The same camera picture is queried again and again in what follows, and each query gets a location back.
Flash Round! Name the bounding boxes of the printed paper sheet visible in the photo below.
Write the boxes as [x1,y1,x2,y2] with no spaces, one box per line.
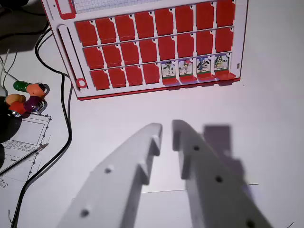
[0,111,53,190]

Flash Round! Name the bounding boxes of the black ballpoint pen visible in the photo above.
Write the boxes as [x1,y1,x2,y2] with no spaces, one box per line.
[0,143,50,177]

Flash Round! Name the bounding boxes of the black rounded object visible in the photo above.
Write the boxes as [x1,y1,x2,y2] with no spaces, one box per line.
[0,95,25,168]

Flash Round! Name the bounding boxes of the red and white game board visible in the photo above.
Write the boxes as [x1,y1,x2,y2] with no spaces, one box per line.
[40,0,249,101]

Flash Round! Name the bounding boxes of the long black cable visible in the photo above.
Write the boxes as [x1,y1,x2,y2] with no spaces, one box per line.
[9,27,73,228]

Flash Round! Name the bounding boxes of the thin white cable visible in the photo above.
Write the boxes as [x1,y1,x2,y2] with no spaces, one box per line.
[0,48,19,83]

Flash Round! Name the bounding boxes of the thin black cable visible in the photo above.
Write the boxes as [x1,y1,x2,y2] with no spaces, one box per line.
[0,23,52,42]

